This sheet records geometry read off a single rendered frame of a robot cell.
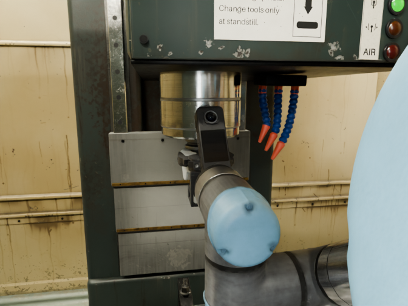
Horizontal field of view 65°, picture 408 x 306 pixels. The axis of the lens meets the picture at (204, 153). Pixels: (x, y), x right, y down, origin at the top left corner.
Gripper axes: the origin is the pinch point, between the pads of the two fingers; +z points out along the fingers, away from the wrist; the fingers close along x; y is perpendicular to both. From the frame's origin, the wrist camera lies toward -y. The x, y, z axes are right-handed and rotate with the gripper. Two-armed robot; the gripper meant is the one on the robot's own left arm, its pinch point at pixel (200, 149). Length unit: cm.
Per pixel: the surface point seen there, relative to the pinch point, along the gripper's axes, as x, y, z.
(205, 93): -0.3, -11.7, -8.9
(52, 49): -49, -27, 82
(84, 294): -44, 84, 75
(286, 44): 8.8, -18.6, -21.2
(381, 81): 100, -14, 78
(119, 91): -19.7, -10.8, 42.4
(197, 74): -1.8, -14.9, -8.6
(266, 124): 13.5, -5.3, -2.4
